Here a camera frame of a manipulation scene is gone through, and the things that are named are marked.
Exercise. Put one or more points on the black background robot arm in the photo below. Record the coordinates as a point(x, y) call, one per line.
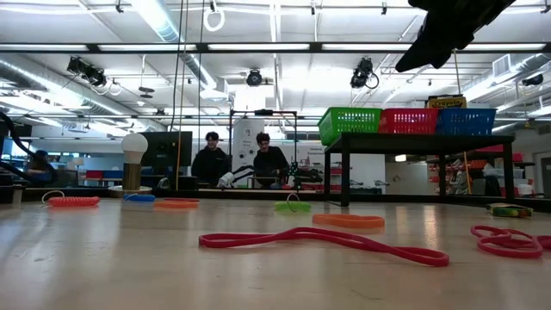
point(305, 174)
point(243, 172)

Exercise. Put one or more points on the blue plastic basket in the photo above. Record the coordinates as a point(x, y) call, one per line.
point(469, 122)

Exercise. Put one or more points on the black perforated metal shelf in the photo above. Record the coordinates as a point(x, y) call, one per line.
point(417, 144)

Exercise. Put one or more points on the black background rig frame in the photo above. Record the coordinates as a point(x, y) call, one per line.
point(262, 113)

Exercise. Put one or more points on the orange coil wristband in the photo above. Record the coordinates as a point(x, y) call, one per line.
point(73, 201)

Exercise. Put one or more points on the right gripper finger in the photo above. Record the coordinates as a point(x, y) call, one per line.
point(424, 53)

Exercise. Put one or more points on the white bulb brass lamp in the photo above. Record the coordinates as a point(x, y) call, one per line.
point(134, 146)

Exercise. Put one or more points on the orange rubber band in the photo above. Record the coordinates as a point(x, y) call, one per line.
point(348, 221)
point(176, 205)

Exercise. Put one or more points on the blue coil wristband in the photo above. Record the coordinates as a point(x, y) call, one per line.
point(140, 198)

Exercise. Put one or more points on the black rig camera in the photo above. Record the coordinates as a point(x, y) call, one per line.
point(254, 78)
point(86, 71)
point(361, 73)

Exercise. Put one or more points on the white rounded device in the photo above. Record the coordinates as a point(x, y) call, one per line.
point(226, 180)

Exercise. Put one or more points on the white light strip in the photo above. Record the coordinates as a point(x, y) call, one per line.
point(508, 46)
point(146, 47)
point(366, 46)
point(43, 47)
point(262, 46)

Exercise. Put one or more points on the small yellow crayon box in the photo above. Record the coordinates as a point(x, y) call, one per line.
point(508, 211)

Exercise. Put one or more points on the green coil wristband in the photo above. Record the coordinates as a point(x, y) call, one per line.
point(284, 206)

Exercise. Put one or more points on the person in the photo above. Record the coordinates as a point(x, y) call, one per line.
point(211, 163)
point(270, 163)
point(39, 165)

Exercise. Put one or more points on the white ceiling vent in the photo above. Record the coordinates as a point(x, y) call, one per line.
point(501, 65)

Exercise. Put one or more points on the black ceiling fixture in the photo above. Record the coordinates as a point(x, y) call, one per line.
point(534, 80)

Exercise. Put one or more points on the red plastic basket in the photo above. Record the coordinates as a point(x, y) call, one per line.
point(409, 121)

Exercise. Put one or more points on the green plastic basket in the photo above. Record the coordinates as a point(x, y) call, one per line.
point(348, 122)

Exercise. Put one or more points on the black monitor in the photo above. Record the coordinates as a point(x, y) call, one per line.
point(165, 150)

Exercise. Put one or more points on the red storage bin rack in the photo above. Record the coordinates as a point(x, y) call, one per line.
point(512, 157)

